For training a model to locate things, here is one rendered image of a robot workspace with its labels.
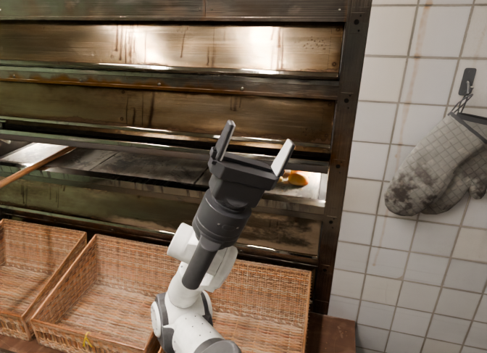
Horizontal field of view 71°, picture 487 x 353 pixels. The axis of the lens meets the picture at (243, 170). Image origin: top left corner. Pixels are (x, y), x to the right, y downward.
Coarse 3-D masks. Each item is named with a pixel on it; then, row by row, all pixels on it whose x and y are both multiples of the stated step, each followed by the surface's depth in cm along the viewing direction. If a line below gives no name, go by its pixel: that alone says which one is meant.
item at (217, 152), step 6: (228, 120) 52; (228, 126) 51; (234, 126) 51; (222, 132) 53; (228, 132) 51; (222, 138) 52; (228, 138) 51; (216, 144) 54; (222, 144) 52; (210, 150) 54; (216, 150) 53; (222, 150) 52; (210, 156) 53; (216, 156) 53; (222, 156) 52
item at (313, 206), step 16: (0, 160) 187; (48, 176) 176; (64, 176) 173; (80, 176) 170; (96, 176) 169; (112, 176) 169; (128, 176) 169; (160, 192) 162; (176, 192) 159; (192, 192) 157; (288, 208) 147; (304, 208) 145; (320, 208) 143
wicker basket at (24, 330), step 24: (0, 240) 194; (24, 240) 193; (72, 240) 185; (0, 264) 194; (24, 264) 196; (48, 264) 191; (0, 288) 181; (24, 288) 180; (48, 288) 160; (0, 312) 149; (24, 312) 148; (24, 336) 152
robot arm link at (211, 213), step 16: (224, 160) 55; (240, 160) 56; (256, 160) 59; (224, 176) 53; (240, 176) 54; (256, 176) 54; (272, 176) 56; (208, 192) 59; (224, 192) 55; (240, 192) 56; (256, 192) 56; (208, 208) 56; (224, 208) 56; (240, 208) 57; (208, 224) 57; (224, 224) 56; (240, 224) 57
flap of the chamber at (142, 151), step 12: (48, 132) 165; (60, 132) 167; (60, 144) 146; (72, 144) 145; (84, 144) 143; (96, 144) 142; (108, 144) 141; (168, 144) 149; (180, 144) 150; (192, 144) 152; (168, 156) 134; (180, 156) 133; (192, 156) 132; (204, 156) 131; (300, 156) 138; (312, 156) 140; (288, 168) 123; (300, 168) 122; (312, 168) 121; (324, 168) 120
